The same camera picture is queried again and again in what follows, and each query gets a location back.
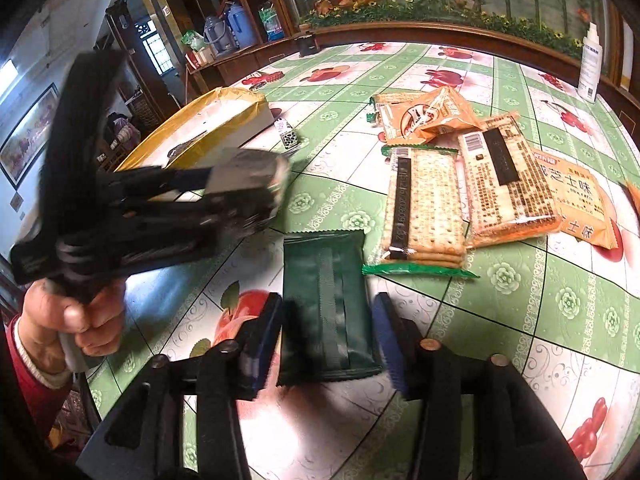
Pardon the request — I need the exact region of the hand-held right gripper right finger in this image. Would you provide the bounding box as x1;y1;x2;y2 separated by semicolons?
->
372;291;588;480

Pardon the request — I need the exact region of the person's left forearm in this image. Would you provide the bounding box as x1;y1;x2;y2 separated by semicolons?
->
0;317;96;461

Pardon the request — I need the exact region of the green-edged clear cracker packet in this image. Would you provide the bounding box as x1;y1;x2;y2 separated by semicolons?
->
361;145;481;279

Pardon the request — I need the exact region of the dark green snack packet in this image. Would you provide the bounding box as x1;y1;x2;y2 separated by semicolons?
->
276;230;383;387

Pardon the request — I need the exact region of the person's left hand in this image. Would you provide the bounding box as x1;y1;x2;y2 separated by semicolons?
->
22;277;127;372

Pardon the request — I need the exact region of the blue thermos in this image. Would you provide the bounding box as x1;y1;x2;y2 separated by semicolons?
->
224;2;257;50

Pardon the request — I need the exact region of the wicker basket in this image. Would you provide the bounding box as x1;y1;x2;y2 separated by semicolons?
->
132;95;161;131

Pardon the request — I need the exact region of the barred window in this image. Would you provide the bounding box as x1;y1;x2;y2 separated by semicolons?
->
142;35;173;73

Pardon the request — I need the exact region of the silver foil snack packet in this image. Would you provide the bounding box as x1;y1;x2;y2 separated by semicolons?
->
204;149;292;216

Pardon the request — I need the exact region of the gold cardboard box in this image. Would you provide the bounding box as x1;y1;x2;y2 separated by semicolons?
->
117;86;276;171

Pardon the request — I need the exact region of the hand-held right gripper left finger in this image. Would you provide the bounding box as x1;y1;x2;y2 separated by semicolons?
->
75;292;283;480

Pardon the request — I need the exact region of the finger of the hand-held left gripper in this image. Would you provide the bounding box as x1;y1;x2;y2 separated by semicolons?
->
102;164;214;199
130;194;282;262

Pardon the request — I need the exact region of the orange big-lettered snack packet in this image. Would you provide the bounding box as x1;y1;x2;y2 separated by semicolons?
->
532;149;621;251

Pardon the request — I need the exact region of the white spray bottle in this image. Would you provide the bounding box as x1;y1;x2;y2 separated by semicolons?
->
577;22;601;103

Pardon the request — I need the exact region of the orange round-logo snack packet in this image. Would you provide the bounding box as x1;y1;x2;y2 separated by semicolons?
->
367;86;483;145

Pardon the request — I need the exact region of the small black white patterned packet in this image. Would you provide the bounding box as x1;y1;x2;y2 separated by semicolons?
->
274;117;301;151

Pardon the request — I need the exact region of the framed wall painting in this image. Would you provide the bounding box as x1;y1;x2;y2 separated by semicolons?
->
0;82;61;183

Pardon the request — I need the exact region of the black-label orange cracker packet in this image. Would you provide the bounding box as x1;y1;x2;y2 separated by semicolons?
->
457;112;561;250

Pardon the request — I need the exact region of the grey-blue thermos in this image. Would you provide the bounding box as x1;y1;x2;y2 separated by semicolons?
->
202;16;236;56

